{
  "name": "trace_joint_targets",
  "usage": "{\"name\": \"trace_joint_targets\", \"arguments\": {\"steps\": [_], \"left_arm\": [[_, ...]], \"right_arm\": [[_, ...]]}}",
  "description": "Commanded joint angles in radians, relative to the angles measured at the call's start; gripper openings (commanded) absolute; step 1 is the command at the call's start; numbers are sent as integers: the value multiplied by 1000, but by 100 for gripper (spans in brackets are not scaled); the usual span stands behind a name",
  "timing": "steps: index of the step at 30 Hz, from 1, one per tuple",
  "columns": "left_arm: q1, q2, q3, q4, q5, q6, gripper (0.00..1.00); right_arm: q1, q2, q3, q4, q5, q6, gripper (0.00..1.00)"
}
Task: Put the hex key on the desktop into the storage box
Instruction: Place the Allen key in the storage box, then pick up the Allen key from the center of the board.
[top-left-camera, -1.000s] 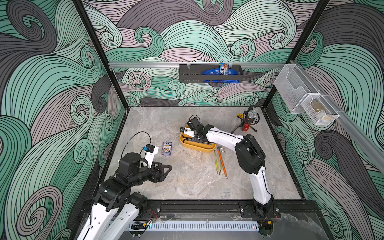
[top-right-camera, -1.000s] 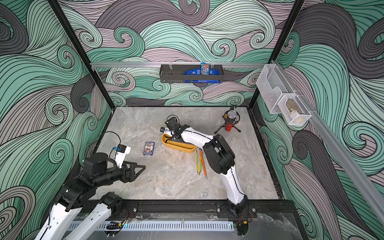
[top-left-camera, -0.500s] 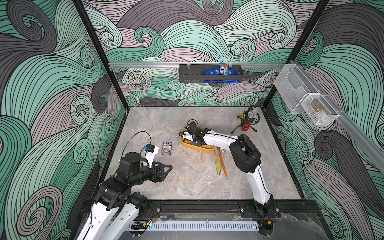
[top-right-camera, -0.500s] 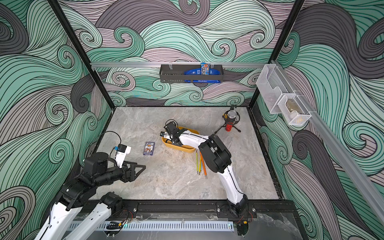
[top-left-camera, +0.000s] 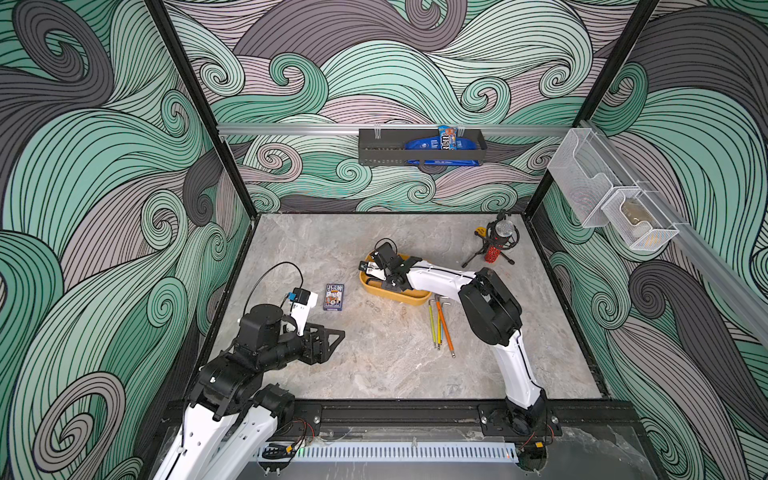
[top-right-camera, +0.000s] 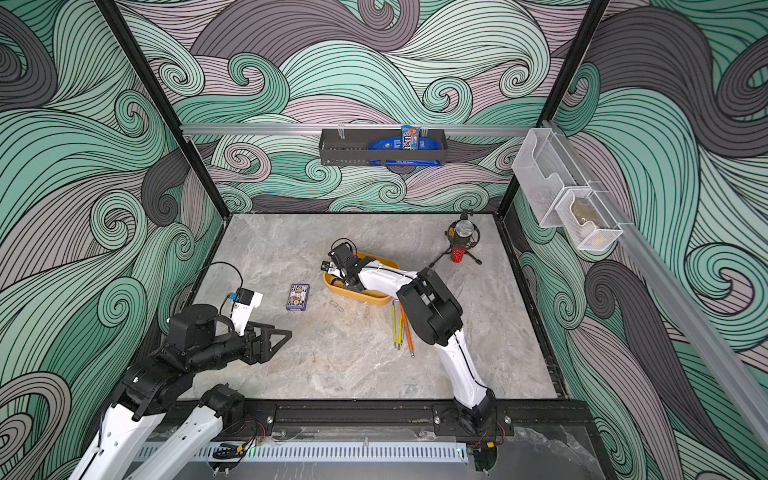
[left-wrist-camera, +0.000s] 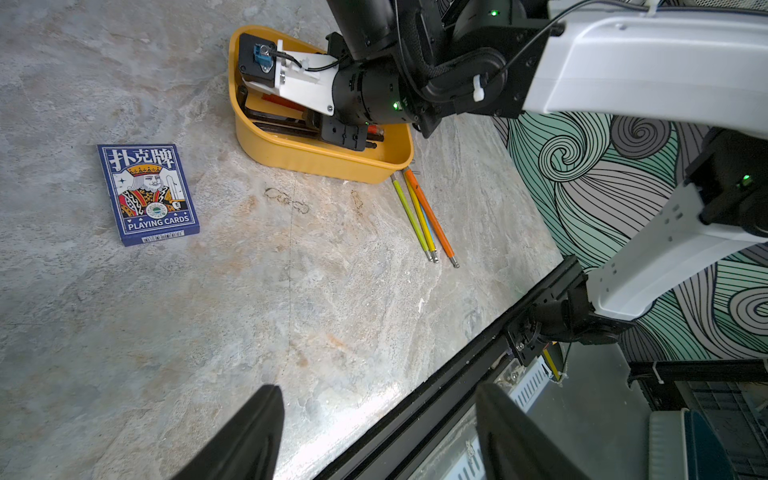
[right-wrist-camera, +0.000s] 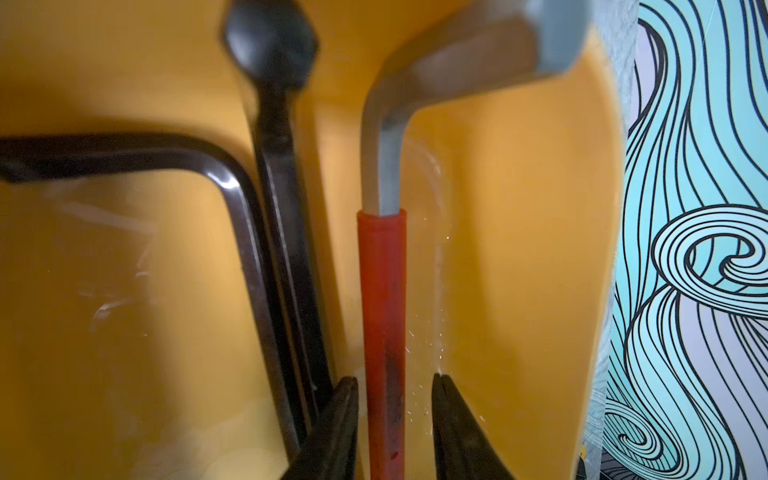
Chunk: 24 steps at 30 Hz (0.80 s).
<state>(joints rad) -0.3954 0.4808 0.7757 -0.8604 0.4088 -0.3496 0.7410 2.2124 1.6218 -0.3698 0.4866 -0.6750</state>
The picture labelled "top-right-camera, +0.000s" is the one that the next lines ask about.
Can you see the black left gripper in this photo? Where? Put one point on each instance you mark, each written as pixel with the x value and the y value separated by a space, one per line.
pixel 263 351

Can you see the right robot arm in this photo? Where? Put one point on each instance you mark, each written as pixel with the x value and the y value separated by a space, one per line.
pixel 435 315

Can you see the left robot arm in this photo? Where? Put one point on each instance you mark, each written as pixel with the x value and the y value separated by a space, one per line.
pixel 199 339

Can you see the blue playing cards box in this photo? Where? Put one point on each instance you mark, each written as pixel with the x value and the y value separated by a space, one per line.
pixel 298 297

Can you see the black tripod microphone stand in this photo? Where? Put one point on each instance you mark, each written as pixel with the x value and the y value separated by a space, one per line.
pixel 463 236

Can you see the blue snack packet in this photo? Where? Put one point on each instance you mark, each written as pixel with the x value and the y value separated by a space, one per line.
pixel 418 150

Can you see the small clear bin with contents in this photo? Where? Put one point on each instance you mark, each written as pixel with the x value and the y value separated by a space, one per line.
pixel 588 223

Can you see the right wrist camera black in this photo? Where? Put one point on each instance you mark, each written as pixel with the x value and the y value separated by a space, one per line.
pixel 343 254

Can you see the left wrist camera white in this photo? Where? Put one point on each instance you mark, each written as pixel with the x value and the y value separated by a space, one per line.
pixel 244 301

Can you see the black wall shelf basket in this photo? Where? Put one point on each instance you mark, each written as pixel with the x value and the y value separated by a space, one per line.
pixel 351 148

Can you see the white slotted cable duct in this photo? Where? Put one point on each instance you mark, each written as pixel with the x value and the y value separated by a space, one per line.
pixel 359 452

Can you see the aluminium back rail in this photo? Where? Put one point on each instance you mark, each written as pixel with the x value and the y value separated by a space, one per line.
pixel 301 129

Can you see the clear plastic wall bin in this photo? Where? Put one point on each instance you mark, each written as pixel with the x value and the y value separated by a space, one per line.
pixel 545 168

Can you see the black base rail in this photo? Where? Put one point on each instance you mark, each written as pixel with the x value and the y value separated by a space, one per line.
pixel 278 418

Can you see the black frame corner post left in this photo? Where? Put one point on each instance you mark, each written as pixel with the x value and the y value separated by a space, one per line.
pixel 128 43

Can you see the black frame corner post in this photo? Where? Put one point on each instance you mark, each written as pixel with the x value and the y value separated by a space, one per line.
pixel 128 43
pixel 573 58

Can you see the black frame corner post right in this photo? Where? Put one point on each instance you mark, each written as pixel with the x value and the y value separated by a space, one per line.
pixel 573 58

